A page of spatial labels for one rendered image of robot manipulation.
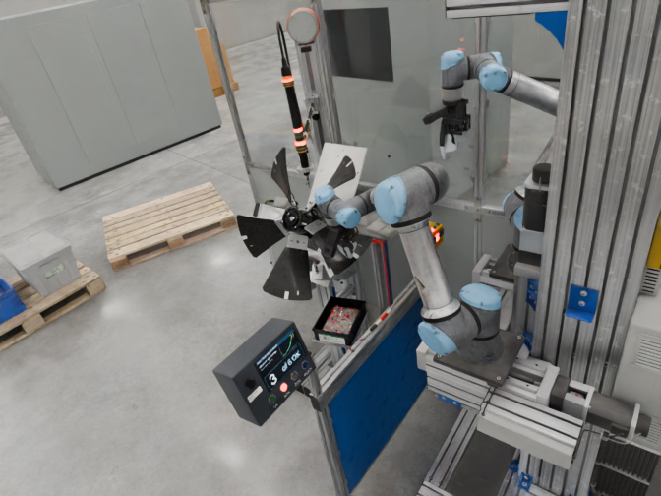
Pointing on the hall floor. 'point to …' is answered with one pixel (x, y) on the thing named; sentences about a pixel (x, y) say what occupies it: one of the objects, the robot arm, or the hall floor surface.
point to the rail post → (331, 451)
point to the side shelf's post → (379, 277)
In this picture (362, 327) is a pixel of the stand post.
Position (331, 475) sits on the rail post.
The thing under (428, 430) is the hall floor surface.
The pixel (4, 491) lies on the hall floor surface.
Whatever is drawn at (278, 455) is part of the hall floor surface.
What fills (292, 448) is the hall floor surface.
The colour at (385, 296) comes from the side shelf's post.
